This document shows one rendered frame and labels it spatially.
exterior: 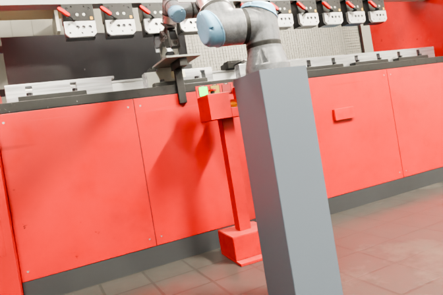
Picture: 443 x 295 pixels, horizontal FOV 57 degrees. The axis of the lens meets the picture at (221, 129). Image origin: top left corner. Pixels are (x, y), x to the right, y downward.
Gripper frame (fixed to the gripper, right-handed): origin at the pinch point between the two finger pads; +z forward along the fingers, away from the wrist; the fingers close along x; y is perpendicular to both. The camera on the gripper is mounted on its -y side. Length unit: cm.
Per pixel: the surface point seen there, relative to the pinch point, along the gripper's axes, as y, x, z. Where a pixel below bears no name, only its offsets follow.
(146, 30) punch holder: 16.1, 8.4, -10.1
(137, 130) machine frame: -26.2, 23.4, 22.2
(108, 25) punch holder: 17.2, 27.4, -13.7
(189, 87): -13.1, -7.1, 9.3
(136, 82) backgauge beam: 21.8, 13.0, 24.6
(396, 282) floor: -138, -40, 17
